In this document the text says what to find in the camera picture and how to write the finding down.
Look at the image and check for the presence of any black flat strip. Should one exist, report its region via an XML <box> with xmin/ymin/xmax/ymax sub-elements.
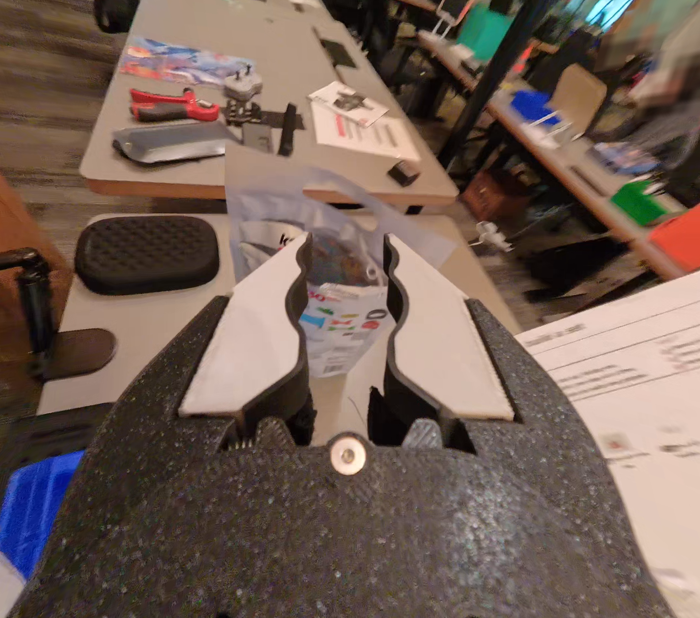
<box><xmin>256</xmin><ymin>110</ymin><xmax>305</xmax><ymax>133</ymax></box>

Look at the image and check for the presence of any orange red box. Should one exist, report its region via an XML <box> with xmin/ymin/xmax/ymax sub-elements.
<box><xmin>650</xmin><ymin>220</ymin><xmax>700</xmax><ymax>275</ymax></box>

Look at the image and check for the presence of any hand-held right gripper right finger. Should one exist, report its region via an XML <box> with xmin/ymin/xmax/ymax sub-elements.
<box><xmin>367</xmin><ymin>233</ymin><xmax>516</xmax><ymax>447</ymax></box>

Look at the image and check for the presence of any white power plug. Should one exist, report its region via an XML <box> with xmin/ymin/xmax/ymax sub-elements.
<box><xmin>474</xmin><ymin>221</ymin><xmax>515</xmax><ymax>252</ymax></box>

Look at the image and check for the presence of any black white instruction booklet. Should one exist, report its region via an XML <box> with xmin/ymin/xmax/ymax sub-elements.
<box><xmin>307</xmin><ymin>80</ymin><xmax>390</xmax><ymax>128</ymax></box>

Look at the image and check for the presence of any blue plastic bin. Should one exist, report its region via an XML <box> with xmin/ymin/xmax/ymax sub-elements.
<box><xmin>0</xmin><ymin>450</ymin><xmax>86</xmax><ymax>582</ymax></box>
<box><xmin>511</xmin><ymin>89</ymin><xmax>562</xmax><ymax>127</ymax></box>

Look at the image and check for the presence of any black table mat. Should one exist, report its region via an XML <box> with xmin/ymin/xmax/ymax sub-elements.
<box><xmin>319</xmin><ymin>37</ymin><xmax>358</xmax><ymax>67</ymax></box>

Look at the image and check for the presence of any small black box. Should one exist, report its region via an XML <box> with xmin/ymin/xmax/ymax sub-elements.
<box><xmin>386</xmin><ymin>159</ymin><xmax>421</xmax><ymax>188</ymax></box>

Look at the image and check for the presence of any red black hand tool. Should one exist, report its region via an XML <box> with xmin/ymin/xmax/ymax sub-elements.
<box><xmin>129</xmin><ymin>86</ymin><xmax>221</xmax><ymax>124</ymax></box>

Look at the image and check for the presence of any white metal stand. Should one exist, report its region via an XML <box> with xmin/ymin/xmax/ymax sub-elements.
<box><xmin>524</xmin><ymin>108</ymin><xmax>575</xmax><ymax>148</ymax></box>

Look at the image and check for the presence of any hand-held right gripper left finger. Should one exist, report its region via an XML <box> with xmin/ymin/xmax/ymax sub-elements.
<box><xmin>179</xmin><ymin>233</ymin><xmax>317</xmax><ymax>446</ymax></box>

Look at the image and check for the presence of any black toy part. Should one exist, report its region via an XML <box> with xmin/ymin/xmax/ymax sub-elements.
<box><xmin>226</xmin><ymin>100</ymin><xmax>261</xmax><ymax>125</ymax></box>

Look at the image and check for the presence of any white printed paper sheet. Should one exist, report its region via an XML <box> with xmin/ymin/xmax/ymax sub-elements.
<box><xmin>515</xmin><ymin>272</ymin><xmax>700</xmax><ymax>605</ymax></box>

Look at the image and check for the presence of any black pole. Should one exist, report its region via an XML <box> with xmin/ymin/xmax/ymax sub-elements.
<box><xmin>436</xmin><ymin>0</ymin><xmax>601</xmax><ymax>171</ymax></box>

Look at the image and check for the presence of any brown bag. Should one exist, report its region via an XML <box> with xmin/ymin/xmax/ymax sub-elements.
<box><xmin>462</xmin><ymin>169</ymin><xmax>529</xmax><ymax>223</ymax></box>

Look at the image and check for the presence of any white sheet red print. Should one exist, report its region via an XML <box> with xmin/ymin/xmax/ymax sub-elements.
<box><xmin>310</xmin><ymin>100</ymin><xmax>422</xmax><ymax>162</ymax></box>

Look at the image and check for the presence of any black upright bar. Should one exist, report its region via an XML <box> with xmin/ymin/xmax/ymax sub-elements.
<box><xmin>277</xmin><ymin>103</ymin><xmax>298</xmax><ymax>157</ymax></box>

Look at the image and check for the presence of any silver foil pouch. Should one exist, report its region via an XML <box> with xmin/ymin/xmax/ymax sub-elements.
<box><xmin>112</xmin><ymin>120</ymin><xmax>228</xmax><ymax>165</ymax></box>

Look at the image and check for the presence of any black textured pad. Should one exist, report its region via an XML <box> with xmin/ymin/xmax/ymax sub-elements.
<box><xmin>74</xmin><ymin>215</ymin><xmax>221</xmax><ymax>296</ymax></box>

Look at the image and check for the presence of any tan-backed chair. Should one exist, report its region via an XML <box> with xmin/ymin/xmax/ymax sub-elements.
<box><xmin>546</xmin><ymin>63</ymin><xmax>608</xmax><ymax>138</ymax></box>

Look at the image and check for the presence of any green box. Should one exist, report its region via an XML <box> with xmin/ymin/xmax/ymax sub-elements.
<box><xmin>610</xmin><ymin>180</ymin><xmax>672</xmax><ymax>226</ymax></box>

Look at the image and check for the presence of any grey electronic device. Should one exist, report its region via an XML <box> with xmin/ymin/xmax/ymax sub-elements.
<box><xmin>240</xmin><ymin>121</ymin><xmax>275</xmax><ymax>154</ymax></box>

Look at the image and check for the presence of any teal box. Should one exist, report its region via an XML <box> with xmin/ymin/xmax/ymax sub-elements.
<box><xmin>456</xmin><ymin>2</ymin><xmax>515</xmax><ymax>62</ymax></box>

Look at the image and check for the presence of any grey wood-edged table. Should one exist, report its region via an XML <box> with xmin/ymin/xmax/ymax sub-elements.
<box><xmin>78</xmin><ymin>0</ymin><xmax>460</xmax><ymax>209</ymax></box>

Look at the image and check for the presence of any grey remote controller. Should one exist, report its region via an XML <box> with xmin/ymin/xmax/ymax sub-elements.
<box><xmin>223</xmin><ymin>70</ymin><xmax>264</xmax><ymax>99</ymax></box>

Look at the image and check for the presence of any brown wooden panel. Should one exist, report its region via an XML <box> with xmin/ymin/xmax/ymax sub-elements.
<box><xmin>0</xmin><ymin>174</ymin><xmax>74</xmax><ymax>411</ymax></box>

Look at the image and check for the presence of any colourful picture booklet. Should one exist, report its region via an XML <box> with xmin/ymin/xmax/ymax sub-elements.
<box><xmin>118</xmin><ymin>36</ymin><xmax>256</xmax><ymax>86</ymax></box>

